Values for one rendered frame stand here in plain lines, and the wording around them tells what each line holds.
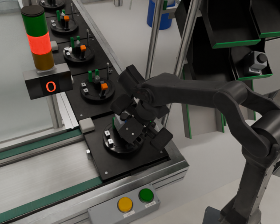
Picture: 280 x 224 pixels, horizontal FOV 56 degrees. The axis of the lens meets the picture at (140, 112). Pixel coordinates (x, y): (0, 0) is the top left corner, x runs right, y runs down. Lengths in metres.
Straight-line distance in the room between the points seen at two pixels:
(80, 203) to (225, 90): 0.57
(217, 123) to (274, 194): 0.33
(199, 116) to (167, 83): 0.44
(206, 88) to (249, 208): 0.24
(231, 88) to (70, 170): 0.65
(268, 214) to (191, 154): 0.33
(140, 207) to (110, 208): 0.09
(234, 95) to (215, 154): 0.69
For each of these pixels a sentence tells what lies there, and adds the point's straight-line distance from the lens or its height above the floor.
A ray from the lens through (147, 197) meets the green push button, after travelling 0.83.
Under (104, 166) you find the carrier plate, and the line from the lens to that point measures 0.87.
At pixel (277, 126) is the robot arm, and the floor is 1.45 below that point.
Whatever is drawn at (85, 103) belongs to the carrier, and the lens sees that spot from 1.03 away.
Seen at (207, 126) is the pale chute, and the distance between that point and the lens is 0.98.
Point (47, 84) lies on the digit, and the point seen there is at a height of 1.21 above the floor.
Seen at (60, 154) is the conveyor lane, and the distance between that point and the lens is 0.97.
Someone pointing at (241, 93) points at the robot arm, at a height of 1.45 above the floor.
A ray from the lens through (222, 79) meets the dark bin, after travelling 0.87.
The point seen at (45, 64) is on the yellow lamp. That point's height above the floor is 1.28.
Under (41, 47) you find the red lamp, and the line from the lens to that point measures 0.70.
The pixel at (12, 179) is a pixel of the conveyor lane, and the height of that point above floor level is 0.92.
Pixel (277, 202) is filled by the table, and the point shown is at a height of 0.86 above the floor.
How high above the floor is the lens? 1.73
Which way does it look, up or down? 49 degrees down
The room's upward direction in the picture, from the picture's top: 8 degrees clockwise
